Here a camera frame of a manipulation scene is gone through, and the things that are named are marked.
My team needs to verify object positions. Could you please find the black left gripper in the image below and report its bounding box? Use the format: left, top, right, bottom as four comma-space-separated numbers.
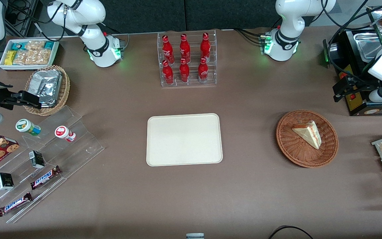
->
333, 75, 379, 102

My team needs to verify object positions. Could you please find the triangle sandwich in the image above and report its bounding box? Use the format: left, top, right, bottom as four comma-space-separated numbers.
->
292, 120, 322, 150

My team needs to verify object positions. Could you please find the white snack tray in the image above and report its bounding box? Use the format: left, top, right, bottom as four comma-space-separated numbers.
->
0, 39, 60, 71

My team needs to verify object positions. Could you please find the light wicker basket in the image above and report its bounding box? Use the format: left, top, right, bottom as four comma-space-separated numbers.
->
24, 65, 70, 116

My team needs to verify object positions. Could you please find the brown wicker basket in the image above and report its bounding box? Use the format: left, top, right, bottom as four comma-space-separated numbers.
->
276, 110, 339, 168

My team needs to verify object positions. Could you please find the cream plastic serving tray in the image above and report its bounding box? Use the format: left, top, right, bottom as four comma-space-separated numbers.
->
146, 113, 223, 167

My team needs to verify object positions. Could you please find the black food warmer case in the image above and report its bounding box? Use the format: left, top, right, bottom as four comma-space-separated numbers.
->
323, 5, 382, 117

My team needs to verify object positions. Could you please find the green lid yogurt cup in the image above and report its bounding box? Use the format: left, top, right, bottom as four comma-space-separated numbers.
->
15, 119, 41, 137

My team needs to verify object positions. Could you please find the silver foil packet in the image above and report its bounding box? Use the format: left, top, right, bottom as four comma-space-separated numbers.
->
29, 70, 62, 108

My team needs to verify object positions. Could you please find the yellow snack packet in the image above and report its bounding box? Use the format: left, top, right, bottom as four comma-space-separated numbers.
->
5, 50, 18, 65

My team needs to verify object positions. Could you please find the steel food pan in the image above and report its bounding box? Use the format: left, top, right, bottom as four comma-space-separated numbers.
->
353, 32, 382, 63

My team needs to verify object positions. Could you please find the clear cracker packet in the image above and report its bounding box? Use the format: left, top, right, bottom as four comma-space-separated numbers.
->
25, 40, 45, 51
13, 49, 51, 65

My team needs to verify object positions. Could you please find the red lid yogurt cup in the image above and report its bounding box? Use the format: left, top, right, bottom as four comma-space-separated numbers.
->
54, 125, 77, 143

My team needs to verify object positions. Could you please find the small black carton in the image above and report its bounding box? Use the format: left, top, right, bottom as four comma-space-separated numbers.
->
29, 150, 46, 169
0, 172, 15, 191

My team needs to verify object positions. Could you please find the clear acrylic stepped display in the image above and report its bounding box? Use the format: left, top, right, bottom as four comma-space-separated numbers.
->
0, 106, 105, 224

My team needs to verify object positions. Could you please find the snickers chocolate bar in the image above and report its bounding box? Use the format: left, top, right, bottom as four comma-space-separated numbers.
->
0, 192, 33, 217
30, 165, 62, 190

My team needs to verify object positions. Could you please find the red cola bottle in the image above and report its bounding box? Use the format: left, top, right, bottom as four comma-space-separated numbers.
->
198, 57, 209, 83
162, 35, 175, 64
179, 34, 191, 63
200, 32, 212, 62
179, 58, 190, 83
162, 60, 174, 85

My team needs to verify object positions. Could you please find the clear acrylic bottle rack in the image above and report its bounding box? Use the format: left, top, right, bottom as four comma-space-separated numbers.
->
157, 30, 217, 88

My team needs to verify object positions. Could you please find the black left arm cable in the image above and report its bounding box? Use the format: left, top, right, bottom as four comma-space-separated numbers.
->
322, 0, 382, 87

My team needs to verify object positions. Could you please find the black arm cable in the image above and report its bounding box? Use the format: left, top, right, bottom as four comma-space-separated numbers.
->
5, 0, 66, 42
322, 0, 382, 87

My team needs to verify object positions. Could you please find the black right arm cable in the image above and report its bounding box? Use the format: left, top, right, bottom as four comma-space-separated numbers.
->
5, 0, 66, 42

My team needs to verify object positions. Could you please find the black base cable bundle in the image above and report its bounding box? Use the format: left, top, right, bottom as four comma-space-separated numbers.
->
233, 28, 265, 45

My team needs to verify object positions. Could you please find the black table cable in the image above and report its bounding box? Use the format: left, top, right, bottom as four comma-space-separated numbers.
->
268, 225, 314, 239

